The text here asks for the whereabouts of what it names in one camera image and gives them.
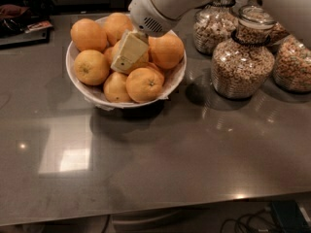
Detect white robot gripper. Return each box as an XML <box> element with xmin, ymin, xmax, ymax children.
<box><xmin>112</xmin><ymin>0</ymin><xmax>187</xmax><ymax>72</ymax></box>

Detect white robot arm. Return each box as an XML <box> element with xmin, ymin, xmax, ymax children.
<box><xmin>112</xmin><ymin>0</ymin><xmax>311</xmax><ymax>72</ymax></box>

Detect hidden middle left orange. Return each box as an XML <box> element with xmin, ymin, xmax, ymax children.
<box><xmin>103</xmin><ymin>47</ymin><xmax>113</xmax><ymax>65</ymax></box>

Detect back left glass jar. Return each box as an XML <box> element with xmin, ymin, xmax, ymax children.
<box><xmin>193</xmin><ymin>0</ymin><xmax>238</xmax><ymax>55</ymax></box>

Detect dark tray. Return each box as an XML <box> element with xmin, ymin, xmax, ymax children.
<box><xmin>0</xmin><ymin>29</ymin><xmax>50</xmax><ymax>50</ymax></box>

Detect front glass cereal jar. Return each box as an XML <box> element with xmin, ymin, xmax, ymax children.
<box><xmin>211</xmin><ymin>5</ymin><xmax>275</xmax><ymax>99</ymax></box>

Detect glass cereal jar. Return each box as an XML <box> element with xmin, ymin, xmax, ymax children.
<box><xmin>211</xmin><ymin>5</ymin><xmax>275</xmax><ymax>99</ymax></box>
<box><xmin>272</xmin><ymin>35</ymin><xmax>311</xmax><ymax>93</ymax></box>

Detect back right glass jar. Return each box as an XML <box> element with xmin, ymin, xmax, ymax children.
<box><xmin>267</xmin><ymin>22</ymin><xmax>289</xmax><ymax>52</ymax></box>

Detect right glass cereal jar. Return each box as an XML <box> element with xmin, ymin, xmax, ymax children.
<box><xmin>272</xmin><ymin>35</ymin><xmax>311</xmax><ymax>93</ymax></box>

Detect blue box under table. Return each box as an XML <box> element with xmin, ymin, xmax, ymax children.
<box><xmin>270</xmin><ymin>200</ymin><xmax>311</xmax><ymax>233</ymax></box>

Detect black cables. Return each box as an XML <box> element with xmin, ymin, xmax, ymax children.
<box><xmin>220</xmin><ymin>209</ymin><xmax>280</xmax><ymax>233</ymax></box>

